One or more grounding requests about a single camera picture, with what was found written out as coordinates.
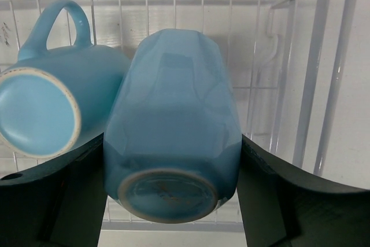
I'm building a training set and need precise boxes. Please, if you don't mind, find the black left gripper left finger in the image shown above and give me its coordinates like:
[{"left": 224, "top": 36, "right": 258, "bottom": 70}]
[{"left": 1, "top": 135, "right": 107, "bottom": 246}]

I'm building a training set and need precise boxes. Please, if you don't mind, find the round light blue mug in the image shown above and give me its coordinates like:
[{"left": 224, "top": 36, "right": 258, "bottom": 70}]
[{"left": 1, "top": 0, "right": 131, "bottom": 158}]

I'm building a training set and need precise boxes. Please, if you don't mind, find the white wire dish rack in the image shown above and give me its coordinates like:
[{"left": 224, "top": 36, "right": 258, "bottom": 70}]
[{"left": 1, "top": 0, "right": 356, "bottom": 233}]

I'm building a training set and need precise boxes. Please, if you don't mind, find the faceted light blue mug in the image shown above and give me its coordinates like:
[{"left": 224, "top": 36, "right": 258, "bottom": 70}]
[{"left": 103, "top": 29, "right": 242, "bottom": 224}]

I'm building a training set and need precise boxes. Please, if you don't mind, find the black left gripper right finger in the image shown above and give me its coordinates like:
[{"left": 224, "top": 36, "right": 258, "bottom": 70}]
[{"left": 237, "top": 137, "right": 369, "bottom": 246}]

